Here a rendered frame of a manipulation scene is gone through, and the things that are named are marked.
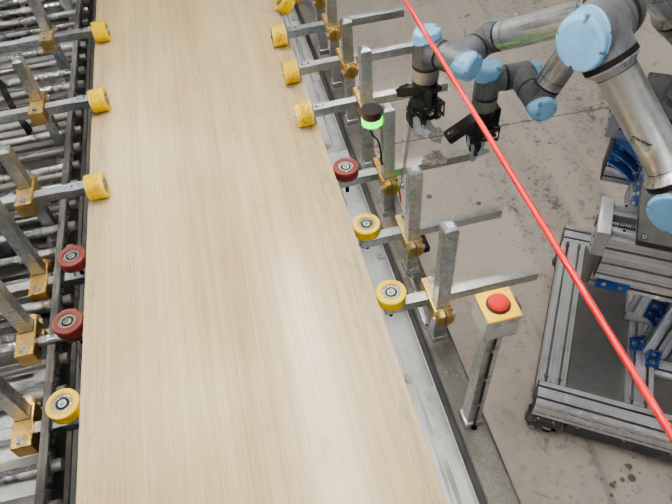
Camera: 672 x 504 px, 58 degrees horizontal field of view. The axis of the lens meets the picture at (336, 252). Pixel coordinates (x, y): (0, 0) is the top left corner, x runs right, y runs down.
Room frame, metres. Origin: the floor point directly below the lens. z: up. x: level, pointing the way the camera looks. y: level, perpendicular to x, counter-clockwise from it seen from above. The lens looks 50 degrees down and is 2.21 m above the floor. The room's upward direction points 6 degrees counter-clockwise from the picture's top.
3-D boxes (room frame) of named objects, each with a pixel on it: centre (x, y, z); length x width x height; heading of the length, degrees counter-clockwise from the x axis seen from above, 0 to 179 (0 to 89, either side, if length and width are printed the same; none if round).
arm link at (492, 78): (1.48, -0.49, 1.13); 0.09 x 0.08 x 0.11; 96
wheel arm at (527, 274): (0.95, -0.33, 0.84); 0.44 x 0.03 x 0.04; 99
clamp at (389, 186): (1.42, -0.18, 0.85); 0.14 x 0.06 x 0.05; 9
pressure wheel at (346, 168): (1.42, -0.06, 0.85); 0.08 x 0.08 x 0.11
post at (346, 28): (1.89, -0.11, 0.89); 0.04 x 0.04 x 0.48; 9
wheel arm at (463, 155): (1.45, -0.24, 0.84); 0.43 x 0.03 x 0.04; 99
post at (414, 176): (1.15, -0.22, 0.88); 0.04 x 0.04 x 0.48; 9
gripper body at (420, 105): (1.42, -0.30, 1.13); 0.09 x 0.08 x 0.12; 29
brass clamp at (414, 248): (1.17, -0.22, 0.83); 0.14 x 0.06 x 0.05; 9
